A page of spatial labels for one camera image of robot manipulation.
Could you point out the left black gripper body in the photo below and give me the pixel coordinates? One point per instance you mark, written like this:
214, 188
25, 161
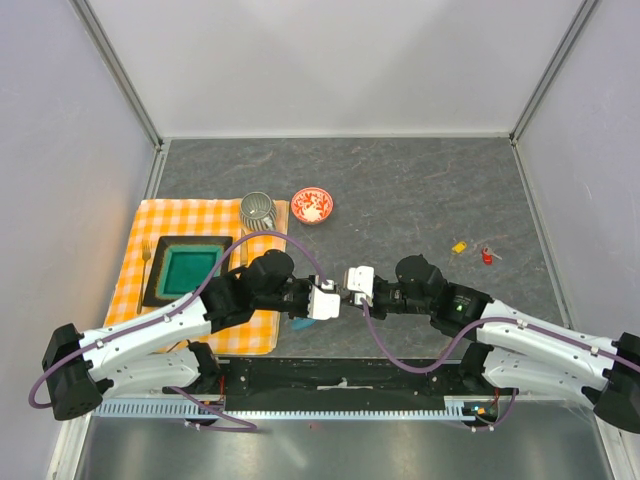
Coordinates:
295, 295

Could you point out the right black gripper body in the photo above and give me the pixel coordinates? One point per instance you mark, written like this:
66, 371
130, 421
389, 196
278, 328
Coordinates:
388, 298

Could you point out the blue tag keyring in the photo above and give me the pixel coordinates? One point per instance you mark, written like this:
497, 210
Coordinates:
298, 324

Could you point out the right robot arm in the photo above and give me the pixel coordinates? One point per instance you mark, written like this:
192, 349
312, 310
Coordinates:
509, 349

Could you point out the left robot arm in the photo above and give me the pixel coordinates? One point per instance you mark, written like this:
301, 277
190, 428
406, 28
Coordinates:
82, 369

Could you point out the orange checkered cloth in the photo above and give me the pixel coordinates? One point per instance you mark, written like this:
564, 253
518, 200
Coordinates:
189, 217

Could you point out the silver knife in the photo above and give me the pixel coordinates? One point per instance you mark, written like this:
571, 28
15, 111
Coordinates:
244, 256

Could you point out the red white patterned bowl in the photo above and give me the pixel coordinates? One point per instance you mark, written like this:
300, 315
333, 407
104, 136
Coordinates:
312, 205

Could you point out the grey striped mug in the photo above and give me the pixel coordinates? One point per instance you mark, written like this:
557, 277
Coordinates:
258, 212

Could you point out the red tag key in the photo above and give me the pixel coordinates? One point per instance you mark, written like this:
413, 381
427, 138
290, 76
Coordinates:
489, 256

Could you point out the black teal square plate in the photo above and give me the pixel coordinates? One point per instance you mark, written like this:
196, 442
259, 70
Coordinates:
180, 265

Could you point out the silver fork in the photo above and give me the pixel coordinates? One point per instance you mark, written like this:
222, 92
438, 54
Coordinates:
146, 256

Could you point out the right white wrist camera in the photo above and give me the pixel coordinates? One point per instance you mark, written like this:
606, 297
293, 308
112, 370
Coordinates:
360, 279

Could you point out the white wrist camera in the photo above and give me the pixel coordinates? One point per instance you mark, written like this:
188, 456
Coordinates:
360, 279
324, 300

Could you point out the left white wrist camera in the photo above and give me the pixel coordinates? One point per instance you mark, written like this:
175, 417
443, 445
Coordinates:
324, 300

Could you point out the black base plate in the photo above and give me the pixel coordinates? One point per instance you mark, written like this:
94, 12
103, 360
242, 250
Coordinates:
334, 385

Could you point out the slotted cable duct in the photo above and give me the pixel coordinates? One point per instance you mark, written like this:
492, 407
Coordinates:
149, 408

